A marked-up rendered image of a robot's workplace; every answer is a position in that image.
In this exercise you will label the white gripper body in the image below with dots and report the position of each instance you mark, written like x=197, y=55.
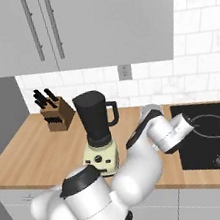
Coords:
x=184, y=124

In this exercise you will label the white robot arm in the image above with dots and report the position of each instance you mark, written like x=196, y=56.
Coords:
x=97, y=202

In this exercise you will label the black and cream blender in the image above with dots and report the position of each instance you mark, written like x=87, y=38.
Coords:
x=96, y=124

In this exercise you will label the grey drawer front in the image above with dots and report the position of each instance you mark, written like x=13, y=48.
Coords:
x=205, y=205
x=11, y=197

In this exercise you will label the wooden knife block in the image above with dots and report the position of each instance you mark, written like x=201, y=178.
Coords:
x=57, y=117

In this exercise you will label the dark grey tall unit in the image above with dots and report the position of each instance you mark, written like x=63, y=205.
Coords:
x=1, y=113

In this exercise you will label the grey wall socket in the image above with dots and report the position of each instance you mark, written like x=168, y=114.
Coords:
x=124, y=72

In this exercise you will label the wide grey wall cupboard door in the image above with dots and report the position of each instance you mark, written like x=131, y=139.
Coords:
x=117, y=19

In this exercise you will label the narrow grey wall cupboard door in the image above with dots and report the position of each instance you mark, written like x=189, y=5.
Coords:
x=2, y=39

